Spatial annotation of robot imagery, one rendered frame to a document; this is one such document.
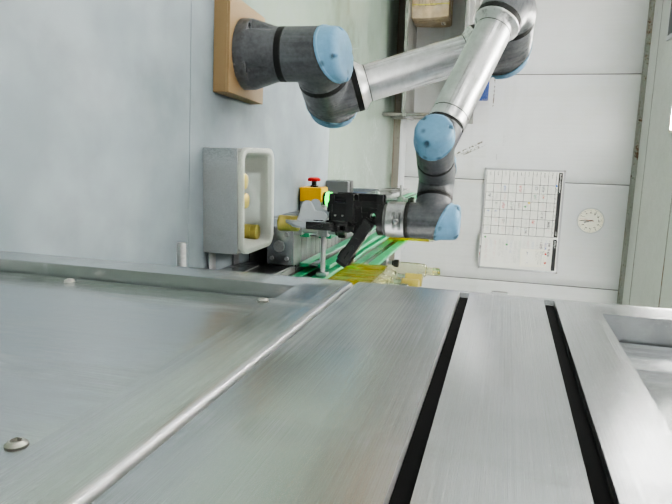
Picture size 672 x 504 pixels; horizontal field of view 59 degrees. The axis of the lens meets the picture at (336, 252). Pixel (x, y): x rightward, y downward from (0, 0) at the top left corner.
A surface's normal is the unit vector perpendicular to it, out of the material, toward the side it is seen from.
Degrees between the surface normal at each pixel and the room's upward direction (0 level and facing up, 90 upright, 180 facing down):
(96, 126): 0
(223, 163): 90
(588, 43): 90
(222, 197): 90
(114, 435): 90
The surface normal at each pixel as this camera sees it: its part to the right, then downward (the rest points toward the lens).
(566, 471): 0.03, -0.99
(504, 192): -0.27, 0.15
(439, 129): -0.19, -0.40
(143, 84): 0.96, 0.07
